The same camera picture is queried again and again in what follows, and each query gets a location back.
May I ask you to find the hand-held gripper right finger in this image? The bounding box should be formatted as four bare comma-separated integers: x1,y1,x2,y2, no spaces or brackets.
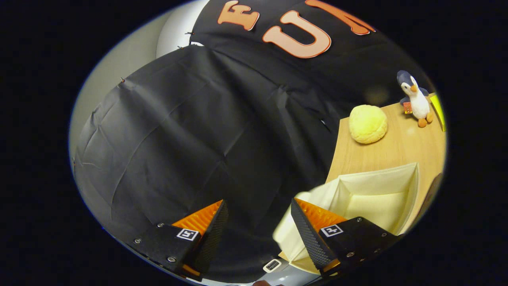
291,198,401,277

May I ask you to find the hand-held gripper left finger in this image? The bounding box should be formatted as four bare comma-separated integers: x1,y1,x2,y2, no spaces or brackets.
133,199,229,282

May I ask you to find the cream fabric storage box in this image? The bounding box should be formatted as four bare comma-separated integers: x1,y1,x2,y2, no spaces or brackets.
273,162,420,274

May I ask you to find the yellow bun plush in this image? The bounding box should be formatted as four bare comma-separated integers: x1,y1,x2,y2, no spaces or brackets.
349,104,388,144

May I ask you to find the penguin plush toy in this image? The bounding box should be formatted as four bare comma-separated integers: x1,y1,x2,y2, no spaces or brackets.
397,70,434,128

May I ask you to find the yellow book with red circle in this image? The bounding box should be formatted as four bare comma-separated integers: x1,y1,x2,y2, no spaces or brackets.
429,93,446,132

